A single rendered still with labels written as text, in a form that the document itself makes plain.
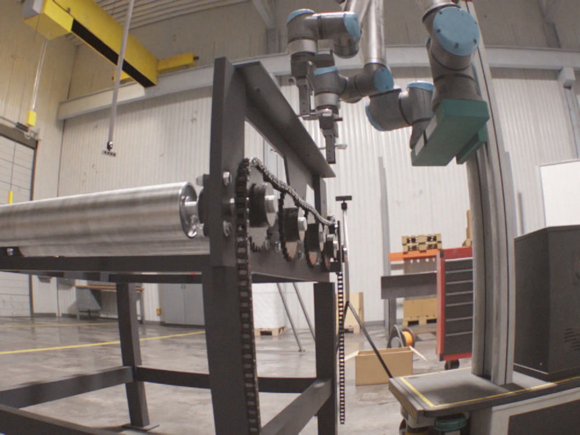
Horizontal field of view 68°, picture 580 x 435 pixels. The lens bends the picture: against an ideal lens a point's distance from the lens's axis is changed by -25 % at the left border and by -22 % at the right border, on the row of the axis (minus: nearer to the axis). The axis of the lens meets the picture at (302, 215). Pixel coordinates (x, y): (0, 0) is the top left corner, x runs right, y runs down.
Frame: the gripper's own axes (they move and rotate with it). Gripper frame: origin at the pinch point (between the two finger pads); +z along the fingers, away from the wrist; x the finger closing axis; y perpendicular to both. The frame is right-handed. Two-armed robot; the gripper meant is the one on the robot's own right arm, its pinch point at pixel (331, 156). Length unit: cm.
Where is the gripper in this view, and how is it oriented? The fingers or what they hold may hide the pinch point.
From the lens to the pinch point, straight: 183.2
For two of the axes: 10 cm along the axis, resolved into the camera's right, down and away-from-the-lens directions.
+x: 1.9, 1.4, 9.7
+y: 9.8, -0.6, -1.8
